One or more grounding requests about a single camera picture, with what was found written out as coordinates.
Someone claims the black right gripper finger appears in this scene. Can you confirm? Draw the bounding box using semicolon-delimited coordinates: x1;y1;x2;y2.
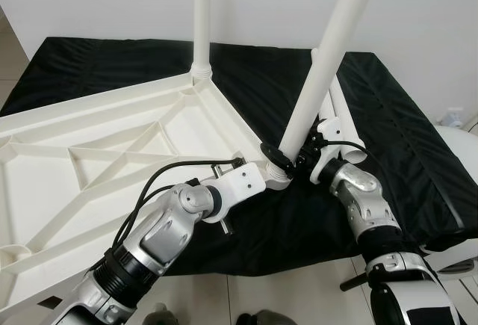
259;142;296;176

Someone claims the black tablecloth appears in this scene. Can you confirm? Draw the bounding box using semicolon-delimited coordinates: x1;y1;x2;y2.
0;37;478;277

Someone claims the black metal table leg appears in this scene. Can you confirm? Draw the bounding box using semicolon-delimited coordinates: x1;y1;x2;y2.
338;269;370;293

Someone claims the white rounded appliance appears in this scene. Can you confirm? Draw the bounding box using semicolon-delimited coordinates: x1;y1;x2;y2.
437;112;478;273

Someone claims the grey robot right leg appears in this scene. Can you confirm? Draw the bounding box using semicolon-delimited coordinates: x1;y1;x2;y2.
235;310;294;325

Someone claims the grey robot leg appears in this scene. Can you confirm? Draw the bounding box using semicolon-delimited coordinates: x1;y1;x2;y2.
144;307;176;325
235;310;294;325

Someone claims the grey robot left leg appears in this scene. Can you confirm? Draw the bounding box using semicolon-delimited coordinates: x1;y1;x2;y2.
144;307;176;325

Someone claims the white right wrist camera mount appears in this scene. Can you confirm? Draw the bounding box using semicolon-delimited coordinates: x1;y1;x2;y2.
310;118;356;185

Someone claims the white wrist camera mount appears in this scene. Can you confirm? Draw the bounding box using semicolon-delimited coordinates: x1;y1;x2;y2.
310;118;356;185
217;162;268;214

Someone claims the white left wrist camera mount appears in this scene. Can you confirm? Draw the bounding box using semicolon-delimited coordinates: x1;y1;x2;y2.
217;162;268;214

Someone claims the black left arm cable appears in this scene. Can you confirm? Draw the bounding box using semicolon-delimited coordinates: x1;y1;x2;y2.
112;157;247;255

